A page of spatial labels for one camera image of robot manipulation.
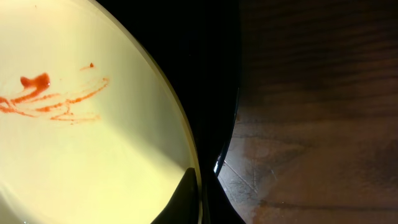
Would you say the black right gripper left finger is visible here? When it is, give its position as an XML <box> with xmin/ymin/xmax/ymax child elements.
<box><xmin>151</xmin><ymin>167</ymin><xmax>199</xmax><ymax>224</ymax></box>

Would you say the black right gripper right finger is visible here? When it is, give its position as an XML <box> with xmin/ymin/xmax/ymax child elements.
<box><xmin>202</xmin><ymin>170</ymin><xmax>245</xmax><ymax>224</ymax></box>

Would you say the yellow plate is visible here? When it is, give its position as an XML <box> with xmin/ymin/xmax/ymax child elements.
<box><xmin>1</xmin><ymin>1</ymin><xmax>201</xmax><ymax>223</ymax></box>

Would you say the round black tray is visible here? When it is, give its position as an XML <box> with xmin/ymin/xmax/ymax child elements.
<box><xmin>99</xmin><ymin>0</ymin><xmax>242</xmax><ymax>174</ymax></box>

